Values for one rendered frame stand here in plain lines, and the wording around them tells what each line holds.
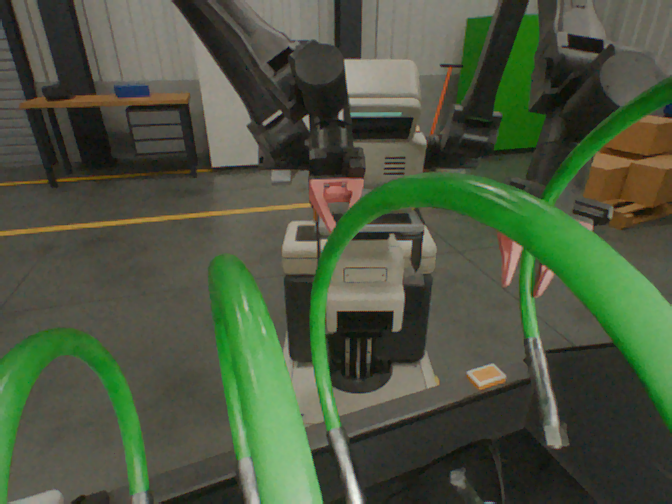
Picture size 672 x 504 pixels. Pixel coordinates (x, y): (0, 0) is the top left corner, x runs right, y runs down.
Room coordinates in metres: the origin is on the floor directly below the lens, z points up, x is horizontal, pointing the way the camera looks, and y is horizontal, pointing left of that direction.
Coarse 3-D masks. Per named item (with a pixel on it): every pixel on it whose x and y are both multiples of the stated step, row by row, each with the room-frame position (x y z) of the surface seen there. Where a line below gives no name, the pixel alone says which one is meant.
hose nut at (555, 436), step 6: (540, 426) 0.26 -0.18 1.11; (546, 426) 0.26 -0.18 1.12; (552, 426) 0.26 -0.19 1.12; (558, 426) 0.26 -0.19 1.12; (564, 426) 0.26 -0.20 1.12; (540, 432) 0.26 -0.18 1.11; (546, 432) 0.26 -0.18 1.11; (552, 432) 0.25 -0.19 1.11; (558, 432) 0.25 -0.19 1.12; (564, 432) 0.25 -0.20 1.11; (546, 438) 0.25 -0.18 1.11; (552, 438) 0.25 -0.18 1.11; (558, 438) 0.25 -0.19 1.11; (564, 438) 0.25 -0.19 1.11; (546, 444) 0.25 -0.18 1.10; (552, 444) 0.25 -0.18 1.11; (558, 444) 0.25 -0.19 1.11; (564, 444) 0.25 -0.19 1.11
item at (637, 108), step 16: (640, 96) 0.27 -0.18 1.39; (656, 96) 0.26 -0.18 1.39; (624, 112) 0.28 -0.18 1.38; (640, 112) 0.27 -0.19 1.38; (608, 128) 0.29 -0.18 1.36; (624, 128) 0.29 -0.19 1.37; (592, 144) 0.31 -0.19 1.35; (576, 160) 0.33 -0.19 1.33; (560, 176) 0.34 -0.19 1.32; (544, 192) 0.36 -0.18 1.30; (560, 192) 0.35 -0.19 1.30; (528, 256) 0.37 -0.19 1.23; (528, 272) 0.36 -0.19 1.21; (528, 288) 0.36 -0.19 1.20; (528, 304) 0.35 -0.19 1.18; (528, 320) 0.34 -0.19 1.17; (528, 336) 0.33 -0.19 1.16
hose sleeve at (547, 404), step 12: (528, 348) 0.32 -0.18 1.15; (540, 348) 0.31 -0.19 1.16; (528, 360) 0.31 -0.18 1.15; (540, 360) 0.30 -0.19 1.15; (540, 372) 0.30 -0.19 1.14; (540, 384) 0.29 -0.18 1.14; (552, 384) 0.29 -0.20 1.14; (540, 396) 0.28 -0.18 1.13; (552, 396) 0.28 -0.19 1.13; (540, 408) 0.27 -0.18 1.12; (552, 408) 0.27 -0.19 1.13; (540, 420) 0.27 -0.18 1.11; (552, 420) 0.26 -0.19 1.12
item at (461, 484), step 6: (456, 480) 0.22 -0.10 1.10; (462, 480) 0.22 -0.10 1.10; (456, 486) 0.22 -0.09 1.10; (462, 486) 0.22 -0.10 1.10; (468, 486) 0.22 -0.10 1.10; (456, 492) 0.21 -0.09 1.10; (462, 492) 0.21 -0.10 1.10; (468, 492) 0.21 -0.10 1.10; (474, 492) 0.21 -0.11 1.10; (462, 498) 0.21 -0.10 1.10; (468, 498) 0.21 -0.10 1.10; (474, 498) 0.21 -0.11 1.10; (480, 498) 0.21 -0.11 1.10
